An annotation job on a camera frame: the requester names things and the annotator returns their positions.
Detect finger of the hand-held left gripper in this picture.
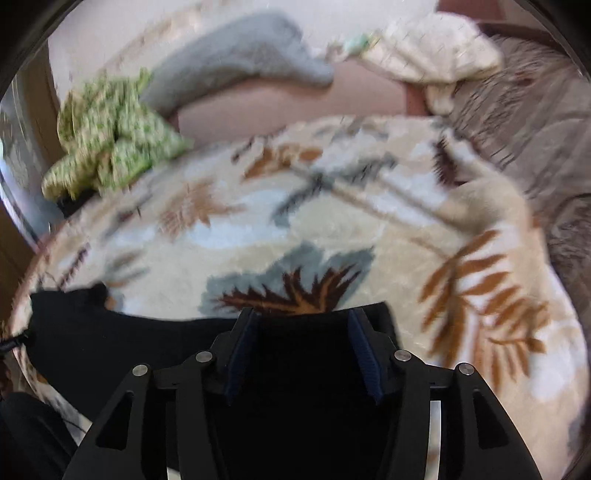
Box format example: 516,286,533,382
0,329,35,358

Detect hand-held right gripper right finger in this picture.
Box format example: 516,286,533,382
347,308,543,480

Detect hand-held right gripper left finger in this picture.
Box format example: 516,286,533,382
62,308,257,480

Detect black pants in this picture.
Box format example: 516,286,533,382
28,282,404,480

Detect person's dark clothed leg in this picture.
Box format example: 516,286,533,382
0,392,79,480

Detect leaf print fleece blanket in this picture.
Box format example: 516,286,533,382
9,115,587,480

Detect white lace curtain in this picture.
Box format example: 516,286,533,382
0,106,42,245

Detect green patterned quilt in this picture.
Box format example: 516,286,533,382
41,68,195,200

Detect brown sofa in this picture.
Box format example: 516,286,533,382
178,0,555,148

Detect striped floral bed sheet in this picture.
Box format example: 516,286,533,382
443,37,591,296

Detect grey quilted pillow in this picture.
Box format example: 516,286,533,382
141,13,335,118

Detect small white green cloth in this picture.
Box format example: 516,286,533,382
325,32,384,61

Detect white floral print cloth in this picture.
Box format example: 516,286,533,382
362,11,504,116

